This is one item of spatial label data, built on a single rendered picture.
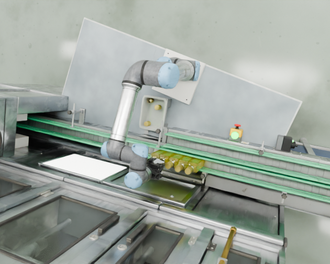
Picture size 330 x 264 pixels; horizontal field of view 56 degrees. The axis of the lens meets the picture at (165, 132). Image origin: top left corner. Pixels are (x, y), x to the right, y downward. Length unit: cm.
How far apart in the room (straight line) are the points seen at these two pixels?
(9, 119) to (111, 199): 85
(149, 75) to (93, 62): 99
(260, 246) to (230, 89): 98
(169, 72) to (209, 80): 66
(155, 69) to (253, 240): 85
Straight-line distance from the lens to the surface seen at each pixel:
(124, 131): 144
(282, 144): 192
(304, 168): 190
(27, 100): 217
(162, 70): 141
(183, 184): 186
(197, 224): 146
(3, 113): 206
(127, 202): 156
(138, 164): 138
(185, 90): 204
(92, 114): 237
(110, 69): 229
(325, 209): 197
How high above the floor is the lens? 273
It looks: 69 degrees down
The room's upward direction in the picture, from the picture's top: 108 degrees counter-clockwise
